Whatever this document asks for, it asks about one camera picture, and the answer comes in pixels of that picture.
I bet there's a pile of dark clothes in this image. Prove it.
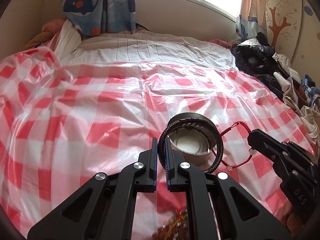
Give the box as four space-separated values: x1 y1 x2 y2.
231 33 319 144

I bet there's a person's right hand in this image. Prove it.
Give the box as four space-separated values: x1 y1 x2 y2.
287 213 304 239

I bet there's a round silver metal tin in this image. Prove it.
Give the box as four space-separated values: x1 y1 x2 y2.
169 123 216 156

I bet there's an orange pink clothes pile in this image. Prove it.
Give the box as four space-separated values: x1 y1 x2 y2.
22 18 66 50

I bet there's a blue whale print curtain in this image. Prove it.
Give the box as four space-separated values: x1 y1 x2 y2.
62 0 137 36

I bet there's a red white checkered plastic sheet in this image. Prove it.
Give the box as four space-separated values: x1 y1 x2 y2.
1 47 315 235

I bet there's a right pastel curtain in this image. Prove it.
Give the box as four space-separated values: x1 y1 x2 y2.
235 0 267 41

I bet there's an amber bead bracelet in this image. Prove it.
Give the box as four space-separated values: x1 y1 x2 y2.
151 205 188 240

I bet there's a white striped bed sheet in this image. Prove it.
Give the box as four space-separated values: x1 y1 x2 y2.
54 20 237 71

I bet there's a black braided leather bracelet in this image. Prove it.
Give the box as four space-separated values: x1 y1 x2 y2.
158 119 225 173

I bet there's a red cord bracelet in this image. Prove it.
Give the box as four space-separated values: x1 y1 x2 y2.
211 121 257 171

